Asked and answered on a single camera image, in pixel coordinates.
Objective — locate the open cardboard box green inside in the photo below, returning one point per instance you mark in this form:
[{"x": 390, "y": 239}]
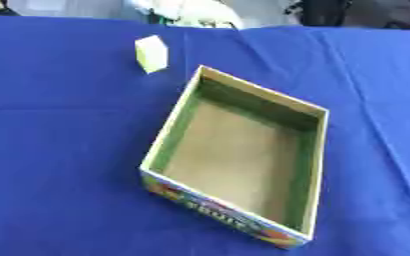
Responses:
[{"x": 237, "y": 156}]

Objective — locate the white bag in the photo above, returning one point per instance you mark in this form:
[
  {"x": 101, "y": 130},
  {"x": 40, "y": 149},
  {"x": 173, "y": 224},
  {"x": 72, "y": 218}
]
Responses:
[{"x": 194, "y": 12}]

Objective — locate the pale yellow rectangular block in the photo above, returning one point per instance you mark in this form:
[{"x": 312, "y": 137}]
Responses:
[{"x": 151, "y": 53}]

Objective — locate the black chair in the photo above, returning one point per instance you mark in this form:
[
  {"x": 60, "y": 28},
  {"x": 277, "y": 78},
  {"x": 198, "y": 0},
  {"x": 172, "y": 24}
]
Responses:
[{"x": 325, "y": 12}]

